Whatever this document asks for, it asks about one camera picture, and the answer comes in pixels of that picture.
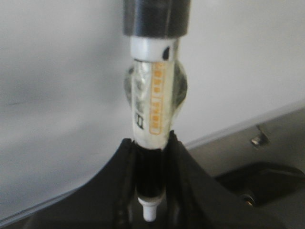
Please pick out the white dry-erase marker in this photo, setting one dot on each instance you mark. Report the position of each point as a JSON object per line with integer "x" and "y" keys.
{"x": 156, "y": 79}

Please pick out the white whiteboard with aluminium frame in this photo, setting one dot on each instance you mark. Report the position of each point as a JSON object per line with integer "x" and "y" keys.
{"x": 63, "y": 109}

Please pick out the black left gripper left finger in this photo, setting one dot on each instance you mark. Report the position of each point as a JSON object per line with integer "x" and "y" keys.
{"x": 104, "y": 202}

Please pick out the black marker cap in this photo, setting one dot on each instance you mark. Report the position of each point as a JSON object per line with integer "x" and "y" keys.
{"x": 156, "y": 18}

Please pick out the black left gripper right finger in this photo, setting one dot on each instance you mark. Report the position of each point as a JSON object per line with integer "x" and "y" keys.
{"x": 197, "y": 201}

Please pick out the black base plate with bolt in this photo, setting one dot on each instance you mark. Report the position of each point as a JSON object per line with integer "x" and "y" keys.
{"x": 261, "y": 183}

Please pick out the metal bracket screw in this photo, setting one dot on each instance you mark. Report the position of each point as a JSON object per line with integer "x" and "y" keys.
{"x": 261, "y": 139}

